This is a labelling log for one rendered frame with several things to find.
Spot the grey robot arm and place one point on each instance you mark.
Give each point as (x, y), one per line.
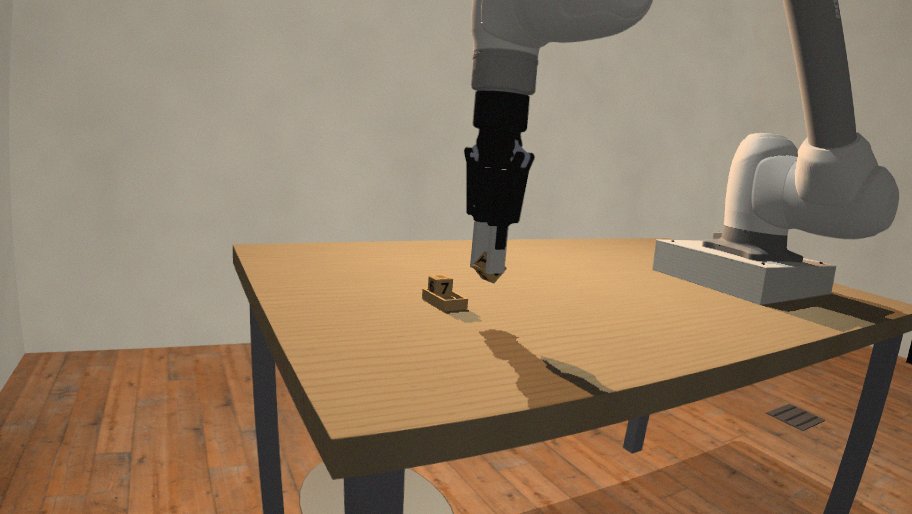
(835, 190)

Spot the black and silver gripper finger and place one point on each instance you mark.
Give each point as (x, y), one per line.
(507, 201)
(479, 189)

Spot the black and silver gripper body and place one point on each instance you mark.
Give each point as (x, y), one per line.
(505, 114)

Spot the orange wooden cube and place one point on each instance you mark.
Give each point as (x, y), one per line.
(480, 267)
(440, 285)

